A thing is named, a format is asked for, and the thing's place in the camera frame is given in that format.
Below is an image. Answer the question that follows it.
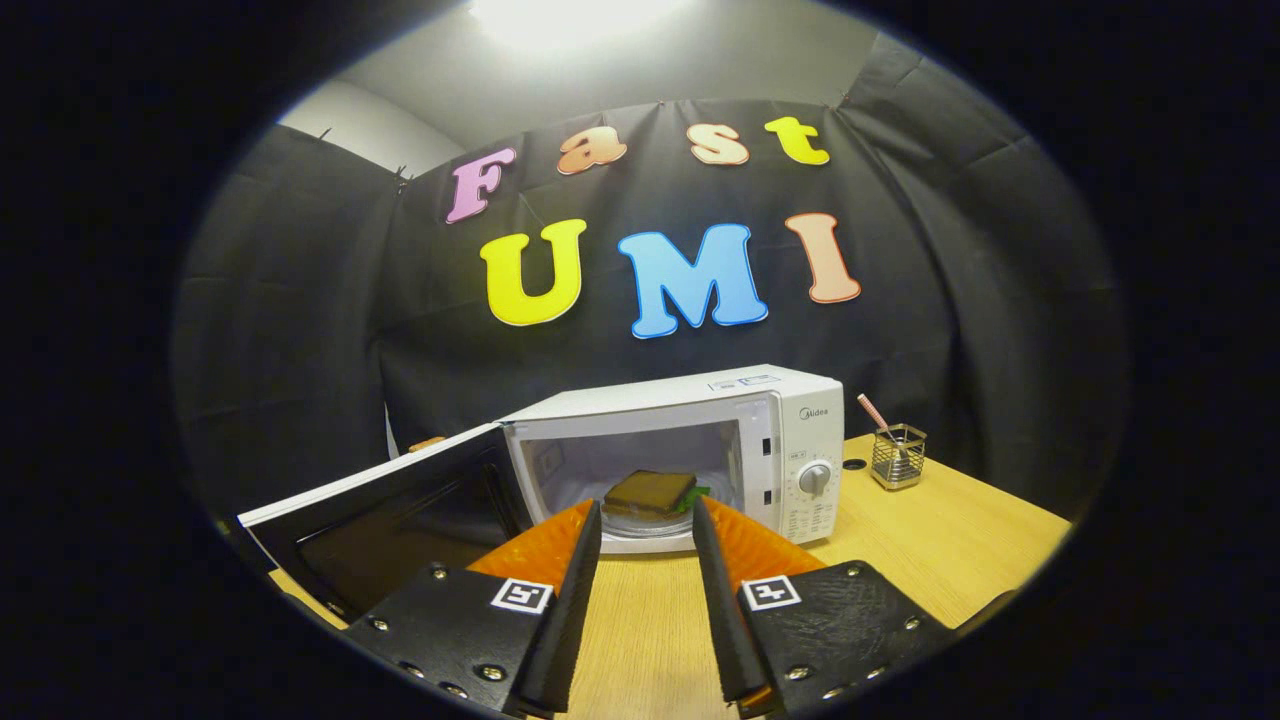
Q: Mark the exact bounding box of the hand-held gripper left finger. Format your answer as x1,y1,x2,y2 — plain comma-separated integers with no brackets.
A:
343,499,605,719

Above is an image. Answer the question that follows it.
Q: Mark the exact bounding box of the black backdrop cloth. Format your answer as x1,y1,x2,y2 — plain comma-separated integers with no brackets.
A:
170,35,1131,521

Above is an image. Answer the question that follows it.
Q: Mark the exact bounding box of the white microwave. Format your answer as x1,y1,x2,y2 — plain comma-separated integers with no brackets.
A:
237,364,846,621

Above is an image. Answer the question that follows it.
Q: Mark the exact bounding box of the brown bread lettuce sandwich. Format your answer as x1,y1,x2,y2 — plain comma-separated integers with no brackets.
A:
602,470,711,521

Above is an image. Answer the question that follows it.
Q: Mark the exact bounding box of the metal wire mesh holder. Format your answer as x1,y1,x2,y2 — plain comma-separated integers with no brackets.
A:
870,423,928,491

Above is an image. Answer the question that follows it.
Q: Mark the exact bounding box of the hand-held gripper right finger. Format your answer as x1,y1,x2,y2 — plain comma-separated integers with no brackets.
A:
691,497,958,719

